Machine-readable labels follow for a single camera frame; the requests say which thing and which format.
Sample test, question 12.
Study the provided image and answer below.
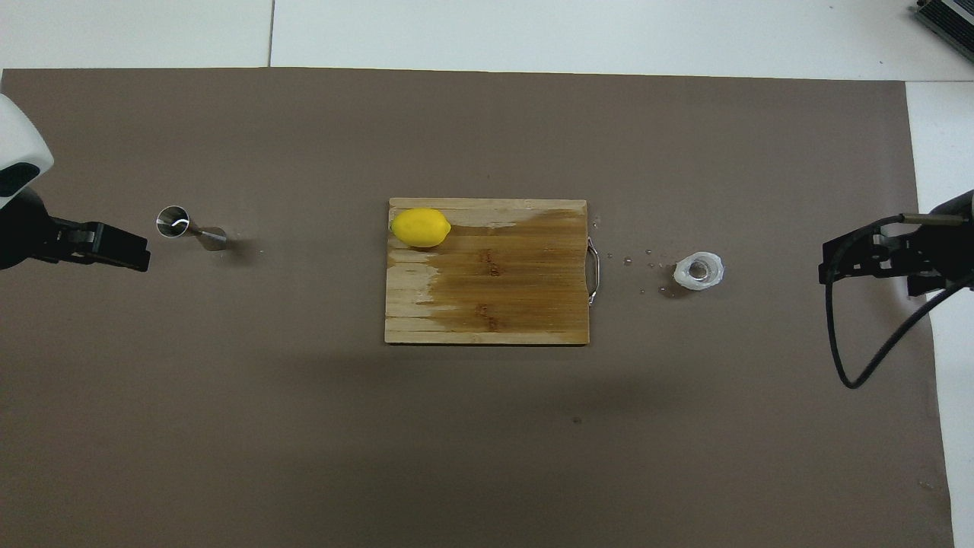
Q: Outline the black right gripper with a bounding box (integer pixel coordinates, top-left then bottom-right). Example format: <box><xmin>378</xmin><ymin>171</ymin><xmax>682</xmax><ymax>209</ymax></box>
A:
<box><xmin>820</xmin><ymin>190</ymin><xmax>974</xmax><ymax>299</ymax></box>

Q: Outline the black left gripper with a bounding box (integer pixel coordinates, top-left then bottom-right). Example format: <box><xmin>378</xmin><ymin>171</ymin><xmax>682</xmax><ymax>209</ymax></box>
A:
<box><xmin>0</xmin><ymin>190</ymin><xmax>151</xmax><ymax>272</ymax></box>

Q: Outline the steel jigger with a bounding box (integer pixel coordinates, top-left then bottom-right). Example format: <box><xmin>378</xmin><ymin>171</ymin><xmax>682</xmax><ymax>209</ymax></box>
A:
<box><xmin>156</xmin><ymin>205</ymin><xmax>228</xmax><ymax>252</ymax></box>

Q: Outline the clear plastic cup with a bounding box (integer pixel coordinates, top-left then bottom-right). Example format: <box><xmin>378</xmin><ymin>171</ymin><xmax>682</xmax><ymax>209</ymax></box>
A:
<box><xmin>673</xmin><ymin>250</ymin><xmax>725</xmax><ymax>294</ymax></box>

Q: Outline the brown table mat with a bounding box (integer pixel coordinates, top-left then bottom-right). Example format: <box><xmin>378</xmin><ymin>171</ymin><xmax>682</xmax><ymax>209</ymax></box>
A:
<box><xmin>0</xmin><ymin>67</ymin><xmax>956</xmax><ymax>548</ymax></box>

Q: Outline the grey ribbed device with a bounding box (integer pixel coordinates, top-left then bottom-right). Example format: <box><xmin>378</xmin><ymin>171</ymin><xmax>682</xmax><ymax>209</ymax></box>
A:
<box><xmin>913</xmin><ymin>0</ymin><xmax>974</xmax><ymax>43</ymax></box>

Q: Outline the yellow lemon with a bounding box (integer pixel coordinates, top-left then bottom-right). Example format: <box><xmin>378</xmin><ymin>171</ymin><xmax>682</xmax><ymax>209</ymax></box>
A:
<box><xmin>390</xmin><ymin>208</ymin><xmax>452</xmax><ymax>249</ymax></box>

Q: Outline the wooden cutting board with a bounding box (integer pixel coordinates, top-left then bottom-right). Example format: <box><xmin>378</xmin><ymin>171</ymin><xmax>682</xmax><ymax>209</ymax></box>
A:
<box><xmin>384</xmin><ymin>198</ymin><xmax>601</xmax><ymax>347</ymax></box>

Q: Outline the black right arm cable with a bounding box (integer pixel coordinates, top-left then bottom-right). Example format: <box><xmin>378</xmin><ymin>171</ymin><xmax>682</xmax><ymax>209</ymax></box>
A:
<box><xmin>826</xmin><ymin>213</ymin><xmax>974</xmax><ymax>390</ymax></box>

